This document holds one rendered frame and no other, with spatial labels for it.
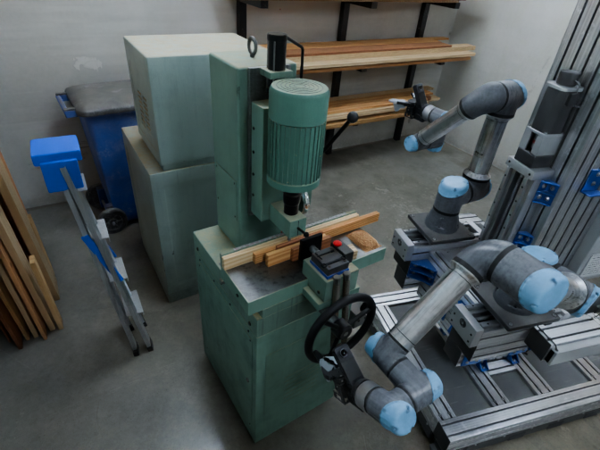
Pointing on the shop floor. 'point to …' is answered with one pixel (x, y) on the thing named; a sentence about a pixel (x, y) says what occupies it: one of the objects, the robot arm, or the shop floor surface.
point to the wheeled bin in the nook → (106, 145)
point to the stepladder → (89, 227)
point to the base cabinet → (261, 361)
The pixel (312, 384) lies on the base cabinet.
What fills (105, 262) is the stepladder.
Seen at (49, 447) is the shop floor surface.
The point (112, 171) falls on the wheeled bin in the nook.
